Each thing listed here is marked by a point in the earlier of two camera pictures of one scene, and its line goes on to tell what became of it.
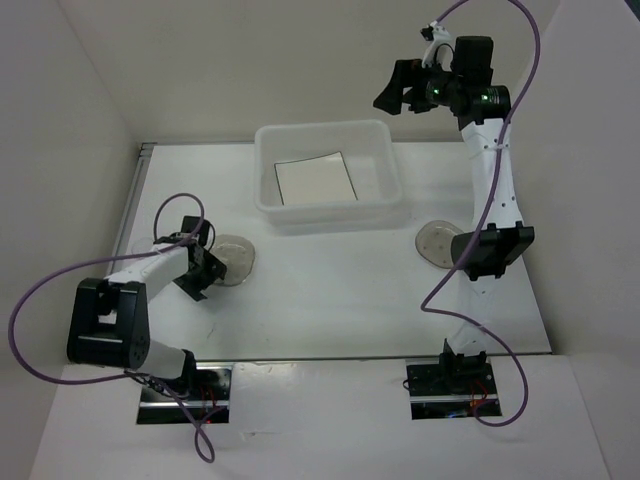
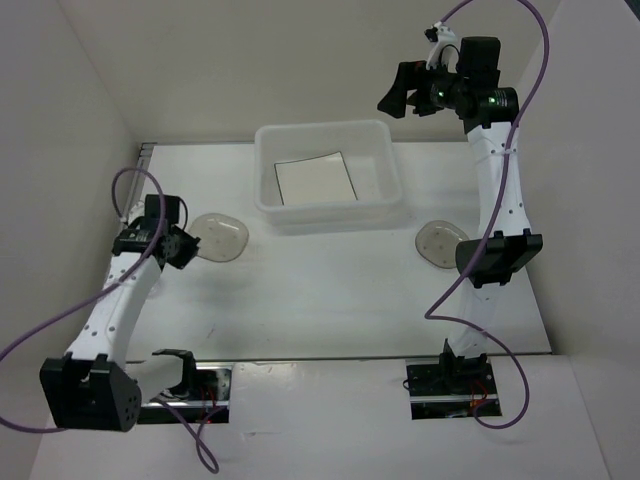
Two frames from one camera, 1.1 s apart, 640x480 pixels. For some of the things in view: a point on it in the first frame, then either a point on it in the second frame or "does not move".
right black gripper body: x=431 y=81 does not move
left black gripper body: x=199 y=270 to x=181 y=248
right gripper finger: x=390 y=99 does not move
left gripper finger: x=214 y=268 to x=190 y=241
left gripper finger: x=193 y=284 to x=184 y=259
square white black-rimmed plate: x=317 y=179 does not move
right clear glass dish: x=434 y=242 does not move
